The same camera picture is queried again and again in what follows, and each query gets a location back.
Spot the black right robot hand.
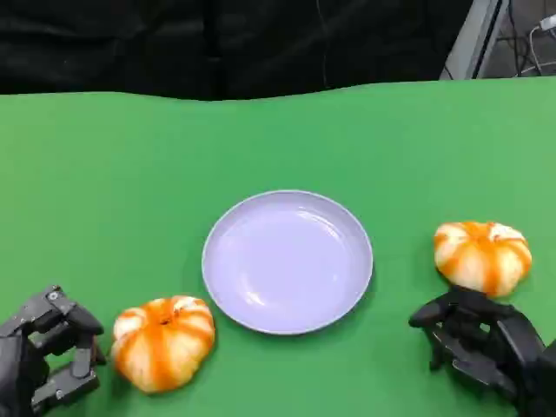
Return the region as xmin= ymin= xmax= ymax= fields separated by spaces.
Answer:
xmin=407 ymin=286 xmax=546 ymax=417

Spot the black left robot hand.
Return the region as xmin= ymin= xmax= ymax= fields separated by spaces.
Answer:
xmin=0 ymin=285 xmax=107 ymax=417

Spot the orange and white bread roll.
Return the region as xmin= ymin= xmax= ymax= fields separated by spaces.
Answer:
xmin=110 ymin=295 xmax=216 ymax=394
xmin=433 ymin=221 xmax=533 ymax=299

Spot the green cloth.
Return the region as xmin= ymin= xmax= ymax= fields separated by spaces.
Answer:
xmin=0 ymin=74 xmax=556 ymax=417

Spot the lilac plate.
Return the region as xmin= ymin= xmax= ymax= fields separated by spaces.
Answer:
xmin=202 ymin=189 xmax=374 ymax=336

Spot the black curtain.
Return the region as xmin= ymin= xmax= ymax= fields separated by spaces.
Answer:
xmin=0 ymin=0 xmax=475 ymax=103

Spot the white cable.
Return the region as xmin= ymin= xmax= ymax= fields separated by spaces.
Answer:
xmin=527 ymin=24 xmax=556 ymax=77

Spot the black floor cable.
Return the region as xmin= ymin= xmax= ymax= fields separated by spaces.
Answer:
xmin=494 ymin=0 xmax=556 ymax=79

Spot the grey metal frame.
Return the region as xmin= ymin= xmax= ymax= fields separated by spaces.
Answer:
xmin=439 ymin=0 xmax=512 ymax=81

